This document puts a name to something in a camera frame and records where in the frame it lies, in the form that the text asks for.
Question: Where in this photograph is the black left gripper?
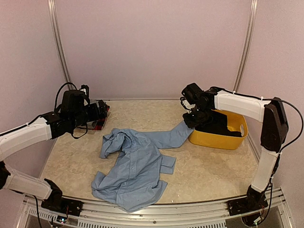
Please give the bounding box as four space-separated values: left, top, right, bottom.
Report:
71 100 108 130

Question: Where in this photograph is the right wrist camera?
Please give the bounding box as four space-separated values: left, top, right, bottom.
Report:
180 96 195 113

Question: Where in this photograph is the grey denim shirt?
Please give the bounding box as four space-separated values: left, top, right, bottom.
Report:
87 121 97 127

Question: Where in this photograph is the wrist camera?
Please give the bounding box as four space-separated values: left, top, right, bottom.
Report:
80 85 90 104
180 96 195 113

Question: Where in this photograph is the light blue long sleeve shirt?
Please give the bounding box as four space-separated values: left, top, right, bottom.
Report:
91 122 193 213

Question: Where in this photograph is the left aluminium frame post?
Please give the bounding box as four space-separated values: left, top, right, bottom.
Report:
47 0 72 82

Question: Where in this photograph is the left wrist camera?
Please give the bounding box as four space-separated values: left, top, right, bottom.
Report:
80 85 90 104

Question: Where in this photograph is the aluminium frame post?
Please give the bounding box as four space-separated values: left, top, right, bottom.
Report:
47 0 72 82
233 0 258 92

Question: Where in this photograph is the aluminium front rail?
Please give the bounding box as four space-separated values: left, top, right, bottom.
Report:
22 196 289 228

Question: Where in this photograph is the red black plaid shirt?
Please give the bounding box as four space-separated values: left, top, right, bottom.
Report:
88 108 107 131

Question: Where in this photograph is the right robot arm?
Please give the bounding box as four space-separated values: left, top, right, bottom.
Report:
180 83 289 216

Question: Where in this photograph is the right aluminium frame post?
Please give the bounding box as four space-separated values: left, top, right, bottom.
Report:
233 0 258 92

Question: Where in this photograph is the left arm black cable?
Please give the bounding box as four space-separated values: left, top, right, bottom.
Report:
54 82 90 140

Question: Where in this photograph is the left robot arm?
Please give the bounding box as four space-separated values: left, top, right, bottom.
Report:
0 87 110 216

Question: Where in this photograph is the yellow plastic basket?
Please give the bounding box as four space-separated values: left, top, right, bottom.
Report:
189 110 248 150

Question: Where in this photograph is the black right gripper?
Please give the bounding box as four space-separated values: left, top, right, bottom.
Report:
183 104 210 128

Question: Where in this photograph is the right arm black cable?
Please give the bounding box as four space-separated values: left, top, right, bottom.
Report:
261 98 303 152

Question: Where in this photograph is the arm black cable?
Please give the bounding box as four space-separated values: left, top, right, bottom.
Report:
261 98 303 152
54 82 90 140

